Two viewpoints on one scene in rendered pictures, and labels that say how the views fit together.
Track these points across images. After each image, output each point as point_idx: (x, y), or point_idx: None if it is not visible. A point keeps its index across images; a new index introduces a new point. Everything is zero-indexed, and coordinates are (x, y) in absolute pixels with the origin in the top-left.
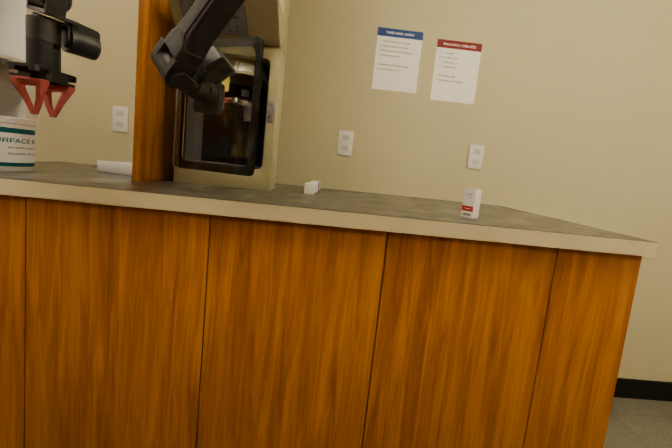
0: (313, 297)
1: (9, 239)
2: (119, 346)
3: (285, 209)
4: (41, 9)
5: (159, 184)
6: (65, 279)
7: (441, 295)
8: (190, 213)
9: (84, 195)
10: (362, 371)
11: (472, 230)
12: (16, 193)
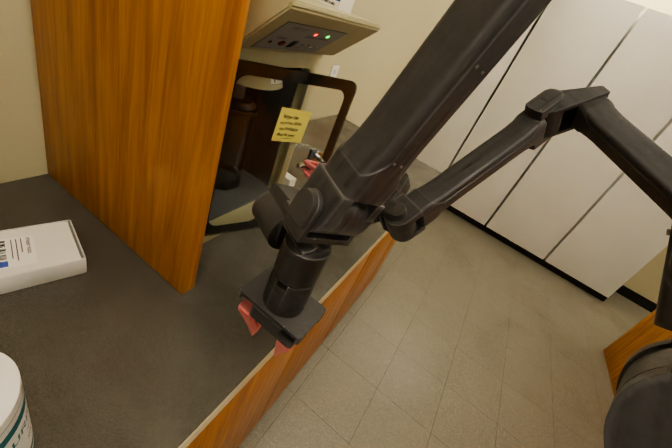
0: (347, 280)
1: None
2: (240, 415)
3: (368, 250)
4: (342, 242)
5: (227, 278)
6: (208, 433)
7: (385, 236)
8: None
9: (263, 362)
10: (347, 293)
11: None
12: (195, 436)
